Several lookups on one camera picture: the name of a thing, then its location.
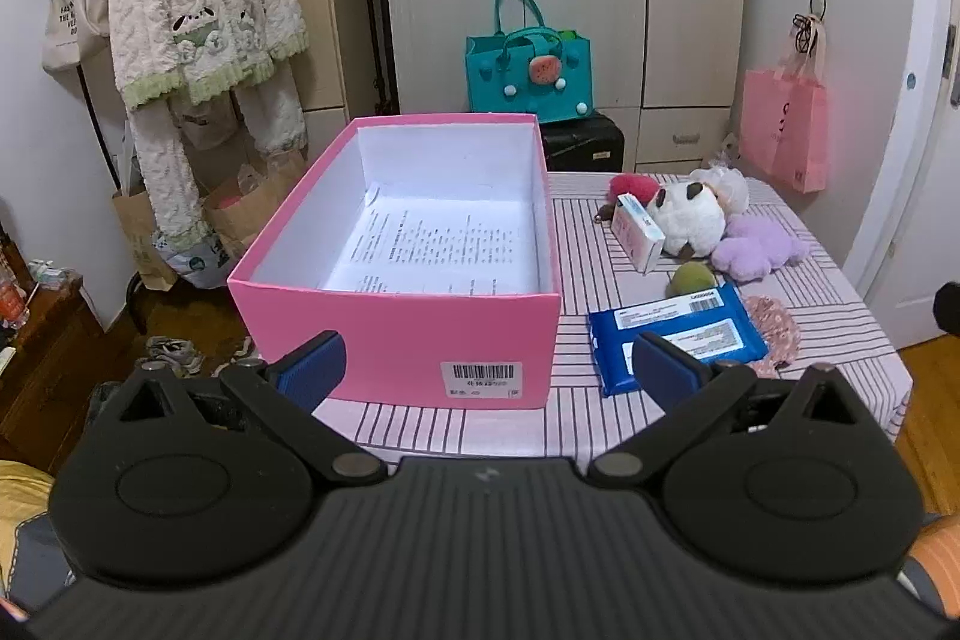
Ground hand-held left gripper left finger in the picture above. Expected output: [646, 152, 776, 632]
[91, 330, 388, 485]

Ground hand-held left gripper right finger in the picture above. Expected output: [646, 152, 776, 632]
[588, 331, 875, 492]

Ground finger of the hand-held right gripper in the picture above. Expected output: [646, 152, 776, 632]
[932, 282, 960, 338]

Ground blue wet wipes pack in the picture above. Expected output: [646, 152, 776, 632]
[587, 284, 770, 398]

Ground pink cardboard box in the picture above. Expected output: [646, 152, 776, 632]
[227, 113, 562, 411]

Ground green ball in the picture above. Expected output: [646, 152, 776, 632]
[670, 261, 718, 297]

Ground pink floral cloth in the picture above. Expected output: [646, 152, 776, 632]
[742, 295, 800, 375]

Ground white panda plush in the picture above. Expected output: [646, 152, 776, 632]
[646, 179, 727, 259]

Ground purple plush toy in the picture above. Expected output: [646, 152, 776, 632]
[711, 212, 812, 282]

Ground pink heart plush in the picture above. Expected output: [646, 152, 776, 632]
[596, 173, 662, 226]

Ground white mesh bath sponge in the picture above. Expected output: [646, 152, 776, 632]
[690, 164, 752, 214]

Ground white door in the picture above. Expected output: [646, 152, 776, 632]
[846, 0, 960, 350]

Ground striped tablecloth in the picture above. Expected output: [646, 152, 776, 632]
[311, 171, 913, 462]

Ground white green plastic bag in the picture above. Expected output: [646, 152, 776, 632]
[154, 230, 230, 290]

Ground plain brown paper bag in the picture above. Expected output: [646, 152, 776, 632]
[202, 149, 308, 260]

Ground printed paper sheet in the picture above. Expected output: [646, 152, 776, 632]
[322, 182, 545, 295]

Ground printed brown paper bag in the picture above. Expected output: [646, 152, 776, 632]
[112, 186, 181, 291]

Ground white crinkled plastic bag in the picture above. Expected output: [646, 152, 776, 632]
[705, 131, 745, 170]

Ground brown paper bags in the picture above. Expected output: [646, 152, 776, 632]
[127, 62, 308, 251]

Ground black suitcase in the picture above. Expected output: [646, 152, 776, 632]
[540, 113, 626, 173]

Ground pink tote bag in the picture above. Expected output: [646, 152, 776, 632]
[739, 21, 830, 196]

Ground wooden nightstand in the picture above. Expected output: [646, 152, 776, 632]
[0, 265, 104, 465]

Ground orange drink bottle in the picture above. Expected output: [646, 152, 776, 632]
[0, 269, 31, 330]

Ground teal felt handbag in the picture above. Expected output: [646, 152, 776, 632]
[466, 0, 595, 124]

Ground black metal coat rack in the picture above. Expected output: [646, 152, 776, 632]
[54, 0, 155, 335]

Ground beige tall cabinet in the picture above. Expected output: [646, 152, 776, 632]
[251, 0, 383, 180]

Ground grey door handle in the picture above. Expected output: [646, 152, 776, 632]
[946, 21, 960, 110]

